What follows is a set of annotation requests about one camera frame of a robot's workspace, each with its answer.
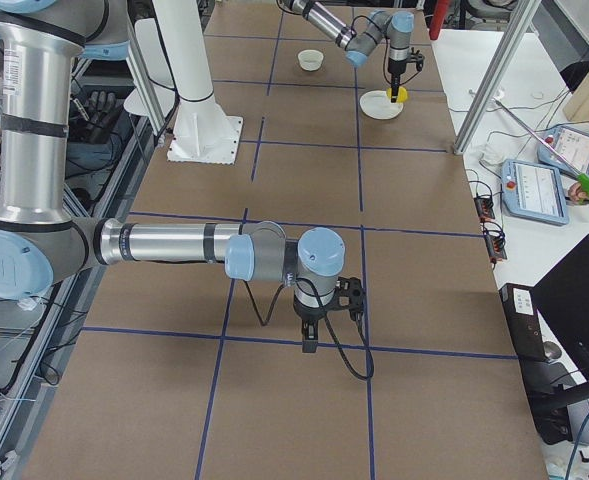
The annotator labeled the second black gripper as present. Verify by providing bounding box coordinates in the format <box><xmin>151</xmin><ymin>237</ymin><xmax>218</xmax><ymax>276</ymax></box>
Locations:
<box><xmin>387</xmin><ymin>58</ymin><xmax>407</xmax><ymax>103</ymax></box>

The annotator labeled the blue teach pendant near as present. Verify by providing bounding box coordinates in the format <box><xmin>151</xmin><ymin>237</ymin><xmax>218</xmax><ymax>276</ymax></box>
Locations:
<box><xmin>501</xmin><ymin>159</ymin><xmax>569</xmax><ymax>226</ymax></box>

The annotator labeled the black computer box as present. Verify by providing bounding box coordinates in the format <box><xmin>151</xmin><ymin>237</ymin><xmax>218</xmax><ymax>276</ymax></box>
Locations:
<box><xmin>499</xmin><ymin>283</ymin><xmax>562</xmax><ymax>363</ymax></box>

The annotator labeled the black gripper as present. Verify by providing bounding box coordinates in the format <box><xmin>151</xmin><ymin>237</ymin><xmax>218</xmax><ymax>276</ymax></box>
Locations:
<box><xmin>293</xmin><ymin>298</ymin><xmax>333</xmax><ymax>353</ymax></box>

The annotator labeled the white folded cloth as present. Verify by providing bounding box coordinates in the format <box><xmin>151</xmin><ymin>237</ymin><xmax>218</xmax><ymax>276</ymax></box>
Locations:
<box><xmin>479</xmin><ymin>144</ymin><xmax>505</xmax><ymax>168</ymax></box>

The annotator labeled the green handled reacher grabber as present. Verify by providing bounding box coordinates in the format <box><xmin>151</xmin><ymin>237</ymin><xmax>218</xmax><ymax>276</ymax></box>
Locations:
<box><xmin>493</xmin><ymin>96</ymin><xmax>589</xmax><ymax>199</ymax></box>

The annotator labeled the aluminium frame post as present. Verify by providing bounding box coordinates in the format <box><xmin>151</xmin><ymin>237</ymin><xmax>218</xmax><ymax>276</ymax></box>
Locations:
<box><xmin>453</xmin><ymin>0</ymin><xmax>541</xmax><ymax>155</ymax></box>

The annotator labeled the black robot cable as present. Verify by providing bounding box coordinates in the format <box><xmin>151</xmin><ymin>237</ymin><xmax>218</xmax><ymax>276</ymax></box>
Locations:
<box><xmin>243</xmin><ymin>279</ymin><xmax>375</xmax><ymax>381</ymax></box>

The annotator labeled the brown cardboard table cover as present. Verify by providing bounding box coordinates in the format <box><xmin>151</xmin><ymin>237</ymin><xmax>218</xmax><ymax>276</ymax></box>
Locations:
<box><xmin>24</xmin><ymin>2</ymin><xmax>547</xmax><ymax>479</ymax></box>

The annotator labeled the white bowl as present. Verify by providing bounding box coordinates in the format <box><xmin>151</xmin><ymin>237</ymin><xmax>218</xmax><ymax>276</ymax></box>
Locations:
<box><xmin>297</xmin><ymin>49</ymin><xmax>324</xmax><ymax>72</ymax></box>

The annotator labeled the red fire extinguisher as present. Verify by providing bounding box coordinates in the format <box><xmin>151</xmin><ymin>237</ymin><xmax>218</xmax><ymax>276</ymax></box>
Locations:
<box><xmin>429</xmin><ymin>0</ymin><xmax>450</xmax><ymax>40</ymax></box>

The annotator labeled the blue teach pendant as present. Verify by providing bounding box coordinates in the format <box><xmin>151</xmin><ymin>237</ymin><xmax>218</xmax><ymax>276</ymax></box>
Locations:
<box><xmin>542</xmin><ymin>125</ymin><xmax>589</xmax><ymax>176</ymax></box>
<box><xmin>501</xmin><ymin>159</ymin><xmax>569</xmax><ymax>226</ymax></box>

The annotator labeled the person's hand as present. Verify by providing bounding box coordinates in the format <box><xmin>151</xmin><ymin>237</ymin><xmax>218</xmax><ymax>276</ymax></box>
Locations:
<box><xmin>567</xmin><ymin>181</ymin><xmax>589</xmax><ymax>203</ymax></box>

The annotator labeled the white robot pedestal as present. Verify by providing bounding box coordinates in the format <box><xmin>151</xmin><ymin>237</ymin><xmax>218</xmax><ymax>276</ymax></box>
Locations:
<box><xmin>124</xmin><ymin>1</ymin><xmax>243</xmax><ymax>165</ymax></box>

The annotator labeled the white plate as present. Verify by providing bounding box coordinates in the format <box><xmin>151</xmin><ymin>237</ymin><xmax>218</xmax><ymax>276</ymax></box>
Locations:
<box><xmin>359</xmin><ymin>90</ymin><xmax>404</xmax><ymax>120</ymax></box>

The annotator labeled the black laptop monitor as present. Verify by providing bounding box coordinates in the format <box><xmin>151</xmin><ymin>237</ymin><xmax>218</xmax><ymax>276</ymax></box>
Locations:
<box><xmin>532</xmin><ymin>234</ymin><xmax>589</xmax><ymax>379</ymax></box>

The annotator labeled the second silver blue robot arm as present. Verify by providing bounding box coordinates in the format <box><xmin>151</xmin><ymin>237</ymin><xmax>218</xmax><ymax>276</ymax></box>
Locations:
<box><xmin>276</xmin><ymin>0</ymin><xmax>425</xmax><ymax>104</ymax></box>

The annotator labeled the yellow lemon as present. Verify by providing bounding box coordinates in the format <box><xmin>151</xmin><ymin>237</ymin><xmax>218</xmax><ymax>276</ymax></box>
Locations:
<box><xmin>386</xmin><ymin>87</ymin><xmax>409</xmax><ymax>104</ymax></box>

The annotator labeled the blue teach pendant far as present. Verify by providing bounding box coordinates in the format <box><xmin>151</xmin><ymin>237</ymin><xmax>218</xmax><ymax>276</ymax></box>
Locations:
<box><xmin>542</xmin><ymin>125</ymin><xmax>589</xmax><ymax>176</ymax></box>

